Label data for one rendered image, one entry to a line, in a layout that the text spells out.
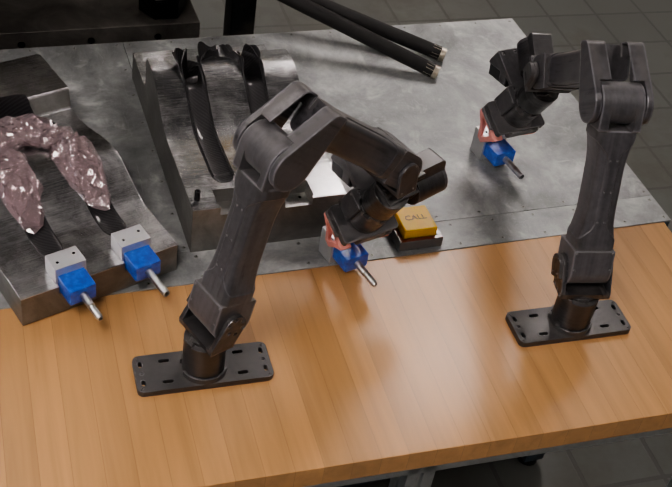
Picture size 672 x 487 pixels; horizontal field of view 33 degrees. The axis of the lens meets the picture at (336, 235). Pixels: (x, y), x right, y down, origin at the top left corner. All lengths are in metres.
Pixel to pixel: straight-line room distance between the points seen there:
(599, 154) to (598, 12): 2.78
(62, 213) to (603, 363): 0.88
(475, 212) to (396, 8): 2.23
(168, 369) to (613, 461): 1.40
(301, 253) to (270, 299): 0.12
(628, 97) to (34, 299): 0.91
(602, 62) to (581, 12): 2.74
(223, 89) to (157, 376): 0.59
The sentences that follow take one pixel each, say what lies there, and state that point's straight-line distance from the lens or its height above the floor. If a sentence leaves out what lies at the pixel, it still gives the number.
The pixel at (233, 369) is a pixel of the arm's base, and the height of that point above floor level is 0.81.
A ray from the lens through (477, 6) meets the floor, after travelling 4.31.
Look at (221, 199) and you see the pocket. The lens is 1.85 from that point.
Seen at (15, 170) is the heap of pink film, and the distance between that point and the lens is 1.82.
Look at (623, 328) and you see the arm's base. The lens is 1.89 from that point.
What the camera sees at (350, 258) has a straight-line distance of 1.82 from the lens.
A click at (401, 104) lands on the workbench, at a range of 2.25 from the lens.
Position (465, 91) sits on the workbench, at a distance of 2.33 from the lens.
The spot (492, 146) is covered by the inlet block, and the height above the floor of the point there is 0.84.
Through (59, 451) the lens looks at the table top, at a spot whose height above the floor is 0.80.
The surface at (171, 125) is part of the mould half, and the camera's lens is 1.96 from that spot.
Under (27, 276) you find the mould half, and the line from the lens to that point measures 1.74.
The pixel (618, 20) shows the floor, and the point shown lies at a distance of 4.46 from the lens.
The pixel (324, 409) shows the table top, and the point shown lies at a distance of 1.65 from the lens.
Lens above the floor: 2.06
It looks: 41 degrees down
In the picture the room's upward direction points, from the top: 10 degrees clockwise
